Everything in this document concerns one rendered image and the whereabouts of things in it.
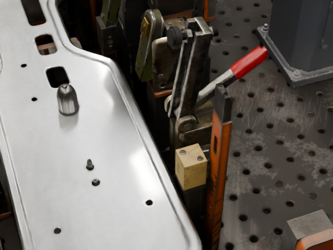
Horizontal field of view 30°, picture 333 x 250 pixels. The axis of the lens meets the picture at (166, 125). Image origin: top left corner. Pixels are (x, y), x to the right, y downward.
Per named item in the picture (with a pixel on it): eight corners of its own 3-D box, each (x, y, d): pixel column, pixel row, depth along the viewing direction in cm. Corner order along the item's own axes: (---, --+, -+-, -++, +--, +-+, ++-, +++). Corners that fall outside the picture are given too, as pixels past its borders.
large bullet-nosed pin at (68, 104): (58, 110, 100) (52, 81, 95) (77, 105, 101) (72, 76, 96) (62, 124, 98) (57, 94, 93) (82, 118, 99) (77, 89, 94)
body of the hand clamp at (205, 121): (168, 234, 117) (167, 105, 91) (201, 223, 119) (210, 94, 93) (179, 260, 114) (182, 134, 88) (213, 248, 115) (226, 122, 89)
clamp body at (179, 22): (138, 159, 130) (129, 18, 102) (189, 145, 132) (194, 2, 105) (152, 193, 124) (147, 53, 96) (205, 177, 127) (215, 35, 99)
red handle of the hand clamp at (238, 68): (167, 102, 89) (256, 35, 86) (175, 109, 91) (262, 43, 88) (177, 123, 87) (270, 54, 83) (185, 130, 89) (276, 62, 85)
